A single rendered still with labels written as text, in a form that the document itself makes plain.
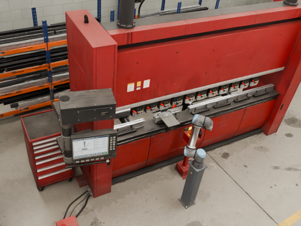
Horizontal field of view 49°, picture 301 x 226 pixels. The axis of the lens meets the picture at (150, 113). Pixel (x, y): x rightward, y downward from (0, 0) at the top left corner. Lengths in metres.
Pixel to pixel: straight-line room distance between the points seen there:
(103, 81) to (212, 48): 1.57
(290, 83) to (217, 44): 1.74
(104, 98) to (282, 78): 3.41
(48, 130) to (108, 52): 1.44
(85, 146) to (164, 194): 1.86
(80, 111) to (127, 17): 1.11
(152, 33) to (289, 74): 2.70
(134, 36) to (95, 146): 1.19
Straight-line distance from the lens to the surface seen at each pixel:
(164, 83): 4.09
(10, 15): 7.64
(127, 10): 3.45
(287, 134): 6.47
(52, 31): 5.30
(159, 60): 3.86
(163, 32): 3.67
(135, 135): 4.26
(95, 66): 3.24
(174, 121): 4.36
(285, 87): 5.68
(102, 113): 3.05
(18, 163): 5.23
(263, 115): 5.89
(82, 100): 3.04
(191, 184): 4.35
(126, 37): 3.47
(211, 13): 4.19
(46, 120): 4.34
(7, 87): 5.34
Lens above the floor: 3.80
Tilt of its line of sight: 39 degrees down
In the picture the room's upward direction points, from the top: 8 degrees clockwise
